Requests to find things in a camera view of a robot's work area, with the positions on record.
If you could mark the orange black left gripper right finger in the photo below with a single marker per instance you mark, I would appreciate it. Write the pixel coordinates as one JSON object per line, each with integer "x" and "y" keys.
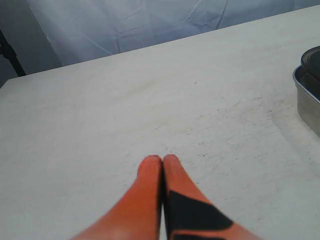
{"x": 189, "y": 215}

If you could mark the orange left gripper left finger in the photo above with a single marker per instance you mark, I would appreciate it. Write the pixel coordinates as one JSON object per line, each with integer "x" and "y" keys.
{"x": 137, "y": 215}

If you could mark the dark stand pole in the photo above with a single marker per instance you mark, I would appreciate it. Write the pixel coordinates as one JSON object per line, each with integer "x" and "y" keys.
{"x": 8, "y": 52}

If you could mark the black lid with orange seal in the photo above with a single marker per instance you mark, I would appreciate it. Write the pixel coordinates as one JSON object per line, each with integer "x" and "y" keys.
{"x": 311, "y": 59}

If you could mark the white wrinkled backdrop cloth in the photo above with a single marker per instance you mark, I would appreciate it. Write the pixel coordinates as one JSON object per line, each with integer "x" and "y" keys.
{"x": 53, "y": 34}

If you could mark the steel two-compartment lunch tray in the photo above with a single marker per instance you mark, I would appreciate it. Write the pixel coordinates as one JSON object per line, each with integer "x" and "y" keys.
{"x": 308, "y": 98}

